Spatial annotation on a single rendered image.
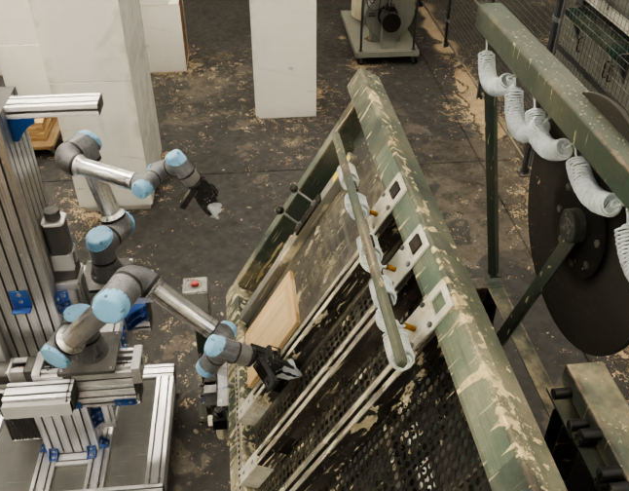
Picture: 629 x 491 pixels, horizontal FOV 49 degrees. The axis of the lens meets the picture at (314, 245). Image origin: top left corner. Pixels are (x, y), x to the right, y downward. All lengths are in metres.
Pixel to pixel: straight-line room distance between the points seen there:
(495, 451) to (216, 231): 4.01
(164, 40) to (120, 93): 2.73
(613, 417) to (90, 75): 4.13
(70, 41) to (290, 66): 2.29
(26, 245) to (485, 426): 1.91
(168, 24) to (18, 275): 5.12
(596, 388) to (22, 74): 6.10
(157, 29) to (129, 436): 4.98
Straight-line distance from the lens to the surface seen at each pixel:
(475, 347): 1.62
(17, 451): 3.85
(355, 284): 2.33
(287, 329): 2.73
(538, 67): 2.39
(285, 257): 2.97
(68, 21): 4.98
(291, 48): 6.51
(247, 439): 2.76
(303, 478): 2.20
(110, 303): 2.39
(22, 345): 3.20
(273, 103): 6.72
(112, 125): 5.23
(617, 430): 1.77
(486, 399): 1.55
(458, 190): 5.79
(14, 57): 7.06
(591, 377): 1.86
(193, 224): 5.36
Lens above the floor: 3.10
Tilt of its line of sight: 38 degrees down
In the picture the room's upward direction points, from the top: straight up
